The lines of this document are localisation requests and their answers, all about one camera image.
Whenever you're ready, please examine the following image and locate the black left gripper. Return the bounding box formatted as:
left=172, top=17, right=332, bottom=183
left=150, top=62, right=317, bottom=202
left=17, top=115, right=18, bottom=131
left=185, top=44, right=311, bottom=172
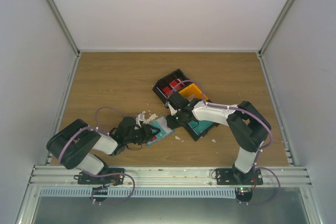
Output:
left=124, top=124, right=160, bottom=145

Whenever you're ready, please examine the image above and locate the blue card holder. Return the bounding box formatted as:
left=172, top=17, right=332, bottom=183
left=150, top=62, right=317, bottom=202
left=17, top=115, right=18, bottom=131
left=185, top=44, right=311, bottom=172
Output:
left=146, top=116, right=175, bottom=146

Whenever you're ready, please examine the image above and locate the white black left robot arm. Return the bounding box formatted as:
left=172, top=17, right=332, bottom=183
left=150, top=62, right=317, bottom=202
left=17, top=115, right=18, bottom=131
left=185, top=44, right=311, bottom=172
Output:
left=46, top=116, right=161, bottom=184

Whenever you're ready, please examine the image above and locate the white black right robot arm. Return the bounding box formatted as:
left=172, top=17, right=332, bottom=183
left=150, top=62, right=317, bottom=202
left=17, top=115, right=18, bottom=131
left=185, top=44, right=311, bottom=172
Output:
left=166, top=93, right=274, bottom=185

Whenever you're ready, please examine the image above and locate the black bin near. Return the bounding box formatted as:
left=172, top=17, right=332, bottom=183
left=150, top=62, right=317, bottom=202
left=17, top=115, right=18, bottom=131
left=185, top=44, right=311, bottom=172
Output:
left=183, top=121, right=218, bottom=142

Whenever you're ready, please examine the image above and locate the orange bin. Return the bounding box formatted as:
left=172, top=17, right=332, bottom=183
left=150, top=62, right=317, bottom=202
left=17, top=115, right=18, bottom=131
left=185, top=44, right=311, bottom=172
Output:
left=177, top=82, right=202, bottom=101

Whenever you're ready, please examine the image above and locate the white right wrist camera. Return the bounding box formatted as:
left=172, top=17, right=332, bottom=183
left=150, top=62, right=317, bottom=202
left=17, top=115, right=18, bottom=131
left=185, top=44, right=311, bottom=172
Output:
left=168, top=103, right=177, bottom=115

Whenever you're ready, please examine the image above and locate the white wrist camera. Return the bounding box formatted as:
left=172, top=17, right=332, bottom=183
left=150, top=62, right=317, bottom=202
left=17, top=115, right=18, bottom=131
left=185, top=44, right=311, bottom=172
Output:
left=168, top=103, right=177, bottom=115
left=135, top=113, right=146, bottom=125

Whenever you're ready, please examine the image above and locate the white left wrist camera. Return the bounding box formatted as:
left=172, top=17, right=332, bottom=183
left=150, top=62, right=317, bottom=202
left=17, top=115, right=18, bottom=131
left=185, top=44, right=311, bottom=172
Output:
left=135, top=113, right=146, bottom=125

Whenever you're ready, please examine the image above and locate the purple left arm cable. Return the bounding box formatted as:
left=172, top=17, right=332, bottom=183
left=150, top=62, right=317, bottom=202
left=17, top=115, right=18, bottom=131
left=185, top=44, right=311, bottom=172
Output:
left=59, top=106, right=127, bottom=164

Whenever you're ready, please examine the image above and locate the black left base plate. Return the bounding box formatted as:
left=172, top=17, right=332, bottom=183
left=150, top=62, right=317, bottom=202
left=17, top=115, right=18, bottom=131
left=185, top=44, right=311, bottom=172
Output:
left=74, top=167, right=125, bottom=187

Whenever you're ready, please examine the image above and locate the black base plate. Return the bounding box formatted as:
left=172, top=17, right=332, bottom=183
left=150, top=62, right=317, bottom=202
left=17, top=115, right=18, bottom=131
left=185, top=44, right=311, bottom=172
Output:
left=211, top=168, right=264, bottom=186
left=74, top=167, right=125, bottom=187

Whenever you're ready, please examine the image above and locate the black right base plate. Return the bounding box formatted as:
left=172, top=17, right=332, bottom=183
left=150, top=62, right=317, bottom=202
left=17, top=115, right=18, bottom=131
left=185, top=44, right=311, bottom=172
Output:
left=211, top=168, right=264, bottom=186

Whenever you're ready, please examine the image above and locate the grey slotted cable duct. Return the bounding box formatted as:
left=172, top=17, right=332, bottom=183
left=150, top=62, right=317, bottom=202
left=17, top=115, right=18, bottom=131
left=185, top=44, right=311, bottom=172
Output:
left=40, top=187, right=236, bottom=199

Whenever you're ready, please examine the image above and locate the aluminium front rail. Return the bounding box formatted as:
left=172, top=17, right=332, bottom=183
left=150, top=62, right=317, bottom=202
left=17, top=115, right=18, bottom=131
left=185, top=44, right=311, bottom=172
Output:
left=28, top=166, right=312, bottom=187

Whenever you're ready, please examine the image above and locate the aluminium frame post right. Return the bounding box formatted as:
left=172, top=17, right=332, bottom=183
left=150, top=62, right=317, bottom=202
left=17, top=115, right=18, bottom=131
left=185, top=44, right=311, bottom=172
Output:
left=257, top=0, right=314, bottom=57

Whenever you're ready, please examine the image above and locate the aluminium frame post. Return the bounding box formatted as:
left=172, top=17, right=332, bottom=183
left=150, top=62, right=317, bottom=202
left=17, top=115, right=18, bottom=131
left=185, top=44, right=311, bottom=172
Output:
left=30, top=0, right=81, bottom=57
left=257, top=0, right=314, bottom=57

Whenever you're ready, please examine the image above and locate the aluminium frame post left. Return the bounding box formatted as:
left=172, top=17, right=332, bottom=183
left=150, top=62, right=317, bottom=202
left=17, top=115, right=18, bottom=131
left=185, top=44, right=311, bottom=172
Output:
left=30, top=0, right=81, bottom=57

